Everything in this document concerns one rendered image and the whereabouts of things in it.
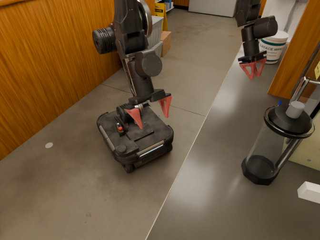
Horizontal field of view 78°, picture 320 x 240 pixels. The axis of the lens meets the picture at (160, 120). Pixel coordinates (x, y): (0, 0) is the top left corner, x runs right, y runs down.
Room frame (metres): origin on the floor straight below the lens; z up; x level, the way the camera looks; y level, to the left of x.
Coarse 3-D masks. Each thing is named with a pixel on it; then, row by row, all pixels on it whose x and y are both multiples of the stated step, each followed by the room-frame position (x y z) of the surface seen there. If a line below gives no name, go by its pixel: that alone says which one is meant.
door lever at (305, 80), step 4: (300, 80) 0.47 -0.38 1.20; (304, 80) 0.46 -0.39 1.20; (308, 80) 0.45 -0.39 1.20; (312, 80) 0.45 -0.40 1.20; (316, 80) 0.45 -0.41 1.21; (300, 84) 0.46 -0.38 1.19; (304, 84) 0.46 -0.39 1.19; (316, 84) 0.45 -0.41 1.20; (300, 88) 0.46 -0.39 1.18; (304, 88) 0.45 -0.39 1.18; (296, 92) 0.46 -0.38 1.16; (300, 92) 0.45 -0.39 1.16; (292, 96) 0.47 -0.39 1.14; (296, 96) 0.46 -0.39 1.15; (292, 100) 0.46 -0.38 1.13; (296, 100) 0.45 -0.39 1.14
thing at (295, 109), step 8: (296, 104) 0.35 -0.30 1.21; (272, 112) 0.36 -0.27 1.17; (280, 112) 0.35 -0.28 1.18; (288, 112) 0.34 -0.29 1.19; (296, 112) 0.33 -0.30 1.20; (304, 112) 0.35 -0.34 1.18; (272, 120) 0.34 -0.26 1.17; (280, 120) 0.33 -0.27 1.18; (288, 120) 0.32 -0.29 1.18; (296, 120) 0.32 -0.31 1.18; (304, 120) 0.32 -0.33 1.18; (288, 128) 0.31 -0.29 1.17; (296, 128) 0.31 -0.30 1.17; (304, 128) 0.31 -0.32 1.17
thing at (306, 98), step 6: (318, 54) 0.63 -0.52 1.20; (312, 60) 0.65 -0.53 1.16; (318, 60) 0.59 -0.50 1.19; (312, 66) 0.61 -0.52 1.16; (306, 72) 0.64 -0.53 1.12; (312, 72) 0.58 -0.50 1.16; (312, 78) 0.55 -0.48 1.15; (318, 78) 0.50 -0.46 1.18; (312, 84) 0.52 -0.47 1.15; (306, 90) 0.54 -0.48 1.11; (312, 90) 0.49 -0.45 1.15; (318, 90) 0.45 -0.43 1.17; (300, 96) 0.56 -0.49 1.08; (306, 96) 0.51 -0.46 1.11; (312, 96) 0.46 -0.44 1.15; (318, 96) 0.43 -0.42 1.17; (306, 102) 0.48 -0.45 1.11; (312, 102) 0.44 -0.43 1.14; (318, 102) 0.41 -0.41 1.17; (306, 108) 0.45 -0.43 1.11; (312, 108) 0.42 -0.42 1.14; (318, 108) 0.40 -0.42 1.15; (312, 114) 0.40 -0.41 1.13
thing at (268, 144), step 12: (312, 120) 0.34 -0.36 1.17; (264, 132) 0.34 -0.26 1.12; (276, 132) 0.31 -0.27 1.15; (288, 132) 0.30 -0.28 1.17; (312, 132) 0.30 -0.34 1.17; (264, 144) 0.33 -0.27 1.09; (276, 144) 0.31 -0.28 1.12; (288, 144) 0.30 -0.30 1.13; (252, 156) 0.34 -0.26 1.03; (264, 156) 0.31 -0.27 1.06; (276, 156) 0.30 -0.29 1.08; (288, 156) 0.30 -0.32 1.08; (252, 168) 0.32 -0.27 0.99; (264, 168) 0.31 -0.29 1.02; (276, 168) 0.30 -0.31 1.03
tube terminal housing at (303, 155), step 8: (312, 136) 0.38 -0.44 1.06; (304, 144) 0.38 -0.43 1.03; (312, 144) 0.38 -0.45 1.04; (296, 152) 0.39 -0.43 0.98; (304, 152) 0.38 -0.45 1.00; (312, 152) 0.37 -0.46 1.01; (296, 160) 0.38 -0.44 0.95; (304, 160) 0.37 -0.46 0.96; (312, 160) 0.36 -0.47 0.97; (312, 168) 0.36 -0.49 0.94
